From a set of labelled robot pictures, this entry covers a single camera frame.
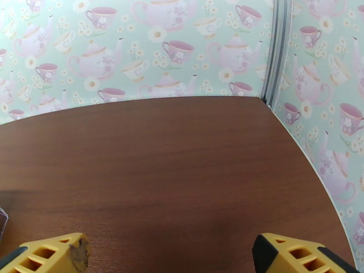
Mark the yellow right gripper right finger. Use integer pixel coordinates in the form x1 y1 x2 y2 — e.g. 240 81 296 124
252 233 362 273

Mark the aluminium frame post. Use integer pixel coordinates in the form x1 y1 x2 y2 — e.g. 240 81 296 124
261 0 294 108

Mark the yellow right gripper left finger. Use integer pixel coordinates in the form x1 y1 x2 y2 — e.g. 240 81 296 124
0 232 91 273

